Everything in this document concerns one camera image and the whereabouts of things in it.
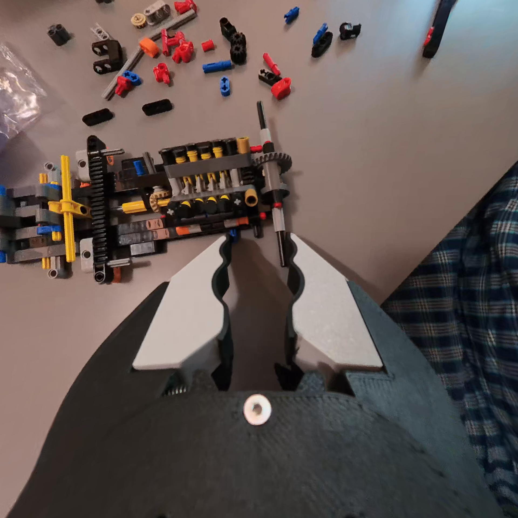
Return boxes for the scattered loose lego pieces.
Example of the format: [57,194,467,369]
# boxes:
[46,0,362,126]

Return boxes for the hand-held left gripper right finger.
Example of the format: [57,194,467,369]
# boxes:
[274,233,384,391]

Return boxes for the black and red tool handle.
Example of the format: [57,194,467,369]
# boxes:
[422,0,458,59]

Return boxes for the lego car chassis assembly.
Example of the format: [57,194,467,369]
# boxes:
[0,101,293,284]

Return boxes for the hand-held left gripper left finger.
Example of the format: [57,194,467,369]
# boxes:
[132,236,234,391]

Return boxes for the clear plastic bag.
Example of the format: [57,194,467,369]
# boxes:
[0,42,47,138]

